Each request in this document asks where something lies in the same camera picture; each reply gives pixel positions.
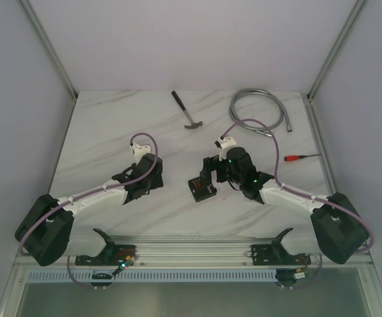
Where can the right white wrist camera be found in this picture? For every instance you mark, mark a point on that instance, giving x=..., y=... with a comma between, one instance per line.
x=225, y=144

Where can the aluminium mounting rail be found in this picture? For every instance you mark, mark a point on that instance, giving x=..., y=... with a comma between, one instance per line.
x=173, y=252

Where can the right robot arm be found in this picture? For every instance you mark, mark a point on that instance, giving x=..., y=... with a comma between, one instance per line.
x=339, y=230

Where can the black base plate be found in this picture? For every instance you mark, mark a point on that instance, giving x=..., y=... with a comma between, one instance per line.
x=275, y=254
x=113, y=256

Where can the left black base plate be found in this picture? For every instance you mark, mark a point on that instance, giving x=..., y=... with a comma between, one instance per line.
x=113, y=256

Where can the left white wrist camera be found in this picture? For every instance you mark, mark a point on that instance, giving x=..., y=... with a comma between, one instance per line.
x=139, y=151

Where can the red handled screwdriver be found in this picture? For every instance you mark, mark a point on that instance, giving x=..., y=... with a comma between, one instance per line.
x=292, y=158

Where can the black fuse box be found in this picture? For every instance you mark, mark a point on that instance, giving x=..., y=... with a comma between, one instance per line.
x=201, y=189

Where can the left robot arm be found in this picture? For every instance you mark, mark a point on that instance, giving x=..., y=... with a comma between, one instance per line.
x=47, y=232

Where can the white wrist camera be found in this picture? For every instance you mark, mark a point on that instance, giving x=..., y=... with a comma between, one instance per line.
x=139, y=151
x=225, y=144

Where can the grey slotted cable duct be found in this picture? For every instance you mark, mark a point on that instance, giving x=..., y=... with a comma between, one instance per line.
x=156, y=275

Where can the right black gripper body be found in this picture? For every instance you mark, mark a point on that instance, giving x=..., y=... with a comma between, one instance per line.
x=223, y=174

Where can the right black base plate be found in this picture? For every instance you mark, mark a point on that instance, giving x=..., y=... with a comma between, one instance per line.
x=275, y=254

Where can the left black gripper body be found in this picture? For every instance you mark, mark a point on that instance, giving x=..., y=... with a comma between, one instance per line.
x=158, y=176

